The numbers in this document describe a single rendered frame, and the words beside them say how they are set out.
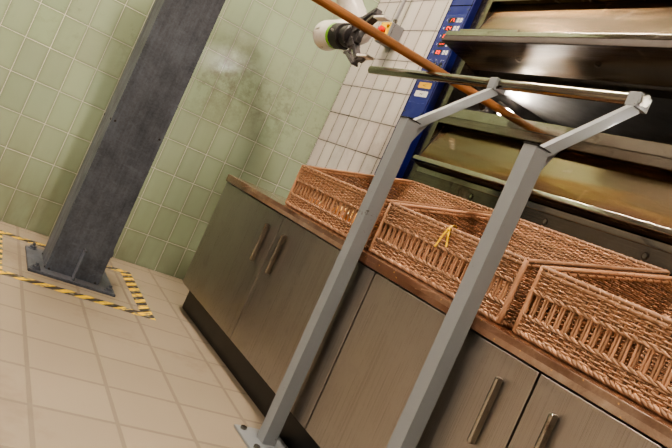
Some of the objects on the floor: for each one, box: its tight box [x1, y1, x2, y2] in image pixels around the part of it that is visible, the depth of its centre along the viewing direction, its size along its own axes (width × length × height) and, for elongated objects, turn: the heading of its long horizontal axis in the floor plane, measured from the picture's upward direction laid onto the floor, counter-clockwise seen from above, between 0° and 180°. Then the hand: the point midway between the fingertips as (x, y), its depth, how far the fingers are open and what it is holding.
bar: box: [234, 66, 652, 448], centre depth 198 cm, size 31×127×118 cm, turn 121°
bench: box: [182, 174, 672, 448], centre depth 194 cm, size 56×242×58 cm, turn 121°
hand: (377, 37), depth 224 cm, fingers open, 13 cm apart
